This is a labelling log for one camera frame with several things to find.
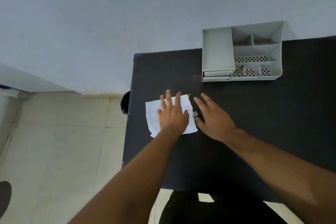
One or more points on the person's right middle finger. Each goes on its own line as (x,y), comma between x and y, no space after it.
(208,101)

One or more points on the person's left middle finger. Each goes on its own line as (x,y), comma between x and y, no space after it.
(168,99)

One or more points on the person's black trousers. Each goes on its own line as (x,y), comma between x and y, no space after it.
(210,212)

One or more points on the dark round floor object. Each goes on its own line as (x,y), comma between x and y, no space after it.
(4,199)

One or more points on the white paper sheet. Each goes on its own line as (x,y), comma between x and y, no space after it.
(153,116)

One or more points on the person's left little finger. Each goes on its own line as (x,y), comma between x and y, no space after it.
(159,114)

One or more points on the person's left forearm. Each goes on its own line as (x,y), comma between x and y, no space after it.
(131,184)

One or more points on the person's right forearm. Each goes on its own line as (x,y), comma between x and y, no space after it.
(283,168)

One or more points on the black round object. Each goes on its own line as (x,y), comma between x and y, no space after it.
(126,103)

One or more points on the grey plastic desk organizer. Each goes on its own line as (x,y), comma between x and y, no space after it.
(242,53)

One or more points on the person's left hand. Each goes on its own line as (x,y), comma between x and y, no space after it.
(172,120)

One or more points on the person's left thumb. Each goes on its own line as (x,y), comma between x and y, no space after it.
(186,116)

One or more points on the person's right thumb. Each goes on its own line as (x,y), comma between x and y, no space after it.
(199,122)

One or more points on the person's right hand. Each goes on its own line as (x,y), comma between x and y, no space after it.
(216,122)

